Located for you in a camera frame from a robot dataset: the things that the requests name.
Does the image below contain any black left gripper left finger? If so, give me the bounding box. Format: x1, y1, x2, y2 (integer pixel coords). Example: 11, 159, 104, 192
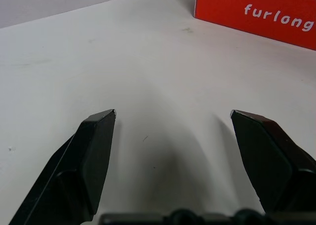
7, 109, 117, 225

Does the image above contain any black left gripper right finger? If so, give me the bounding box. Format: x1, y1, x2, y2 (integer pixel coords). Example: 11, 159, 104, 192
230, 109, 316, 217

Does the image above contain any red furlong box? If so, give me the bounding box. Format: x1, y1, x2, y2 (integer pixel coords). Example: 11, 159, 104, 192
193, 0, 316, 51

